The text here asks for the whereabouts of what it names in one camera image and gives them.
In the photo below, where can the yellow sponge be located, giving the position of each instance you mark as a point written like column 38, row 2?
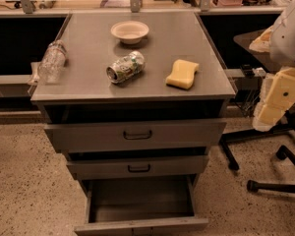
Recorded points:
column 182, row 74

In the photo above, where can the clear plastic water bottle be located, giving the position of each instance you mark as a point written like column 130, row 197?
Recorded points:
column 53, row 62

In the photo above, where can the black office chair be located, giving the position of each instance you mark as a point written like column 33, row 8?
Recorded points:
column 261, row 45

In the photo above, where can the white paper bowl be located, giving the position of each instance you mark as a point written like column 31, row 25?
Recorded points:
column 130, row 32

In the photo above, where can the grey drawer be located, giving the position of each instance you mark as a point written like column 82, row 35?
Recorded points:
column 137, row 167
column 113, row 136
column 150, row 206

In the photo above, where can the crushed soda can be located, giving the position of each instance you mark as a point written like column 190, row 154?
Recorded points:
column 126, row 67

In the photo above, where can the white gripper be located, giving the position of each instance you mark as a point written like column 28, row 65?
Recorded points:
column 289, row 39

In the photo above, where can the grey bottom drawer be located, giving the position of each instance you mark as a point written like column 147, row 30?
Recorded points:
column 150, row 206

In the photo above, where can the grey power strip with cables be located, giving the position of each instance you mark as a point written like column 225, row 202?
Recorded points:
column 246, row 79

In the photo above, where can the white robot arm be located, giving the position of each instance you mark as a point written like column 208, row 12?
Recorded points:
column 283, row 37

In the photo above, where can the grey middle drawer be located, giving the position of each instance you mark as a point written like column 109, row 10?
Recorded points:
column 137, row 167

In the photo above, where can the grey metal drawer cabinet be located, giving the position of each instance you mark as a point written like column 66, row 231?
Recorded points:
column 84, row 94

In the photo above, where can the grey top drawer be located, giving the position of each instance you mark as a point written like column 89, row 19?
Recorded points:
column 113, row 136

